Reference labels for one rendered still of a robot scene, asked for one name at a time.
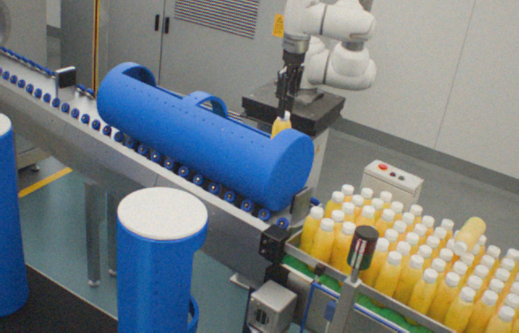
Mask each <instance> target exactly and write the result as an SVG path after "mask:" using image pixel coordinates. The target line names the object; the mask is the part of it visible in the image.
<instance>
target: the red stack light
mask: <svg viewBox="0 0 519 333"><path fill-rule="evenodd" d="M378 239H379V238H378ZM378 239H376V240H375V241H364V240H361V239H360V238H358V237H357V236H356V235H355V233H354V235H353V238H352V241H351V246H352V248H353V249H354V250H355V251H356V252H358V253H360V254H373V253H374V252H375V248H376V246H377V241H378Z"/></svg>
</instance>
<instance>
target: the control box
mask: <svg viewBox="0 0 519 333"><path fill-rule="evenodd" d="M378 164H386V163H384V162H382V161H380V160H374V161H373V162H372V163H370V164H369V165H368V166H367V167H366V168H365V170H364V174H363V177H362V184H361V187H360V191H362V189H363V188H368V189H371V190H372V191H373V193H372V197H374V198H379V197H380V193H381V192H382V191H387V192H389V193H390V194H391V195H392V197H391V204H392V202H394V201H397V202H399V203H402V205H403V208H402V211H403V212H405V213H406V212H408V211H409V210H410V208H411V206H412V205H414V204H415V203H416V202H417V201H418V196H419V193H420V190H421V187H422V183H423V179H421V178H418V177H415V176H413V175H411V174H409V173H407V172H404V171H402V170H400V169H397V168H394V167H392V166H390V164H386V166H387V167H388V168H387V169H385V170H382V169H380V168H379V167H378ZM390 172H395V173H396V174H397V175H396V176H391V175H390ZM400 175H402V176H404V177H405V179H404V180H401V179H400V178H399V176H400ZM407 175H408V177H407Z"/></svg>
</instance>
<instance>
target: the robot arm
mask: <svg viewBox="0 0 519 333"><path fill-rule="evenodd" d="M373 2H374V0H339V1H338V2H336V3H335V4H334V5H333V6H330V5H325V4H323V3H320V0H288V2H287V4H286V8H285V17H284V25H285V31H284V36H283V42H282V47H283V48H284V49H283V56H282V60H283V61H284V62H285V65H284V66H283V70H282V71H280V70H279V71H278V80H275V82H274V85H276V86H277V89H276V90H274V94H276V98H278V99H279V103H278V108H277V117H280V118H282V119H283V118H285V111H286V112H289V113H290V116H291V115H292V113H293V107H294V101H295V100H296V101H298V102H301V103H303V104H305V105H310V104H311V102H313V101H314V100H316V99H318V98H319V97H321V96H324V92H322V91H318V89H317V87H318V84H326V85H328V86H331V88H338V89H342V90H349V91H361V90H365V89H368V88H370V87H371V85H372V84H373V81H374V78H375V74H376V67H375V63H374V61H373V60H371V59H369V55H368V51H367V49H366V47H365V46H364V44H365V42H367V41H369V40H370V39H371V38H372V37H373V36H374V33H375V29H376V25H377V21H375V18H374V17H373V16H372V15H371V8H372V4H373ZM311 34H316V35H317V36H326V37H328V38H330V39H334V40H338V41H341V42H340V43H338V44H337V45H336V46H335V48H334V50H333V51H329V50H327V49H325V44H324V43H323V41H321V40H320V39H318V38H316V37H315V36H312V35H311Z"/></svg>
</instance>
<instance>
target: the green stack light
mask: <svg viewBox="0 0 519 333"><path fill-rule="evenodd" d="M374 253H375V252H374ZM374 253H373V254H360V253H358V252H356V251H355V250H354V249H353V248H352V246H351V245H350V248H349V251H348V255H347V259H346V262H347V264H348V265H349V266H350V267H352V268H353V269H355V270H358V271H365V270H367V268H370V266H371V263H372V259H373V257H374Z"/></svg>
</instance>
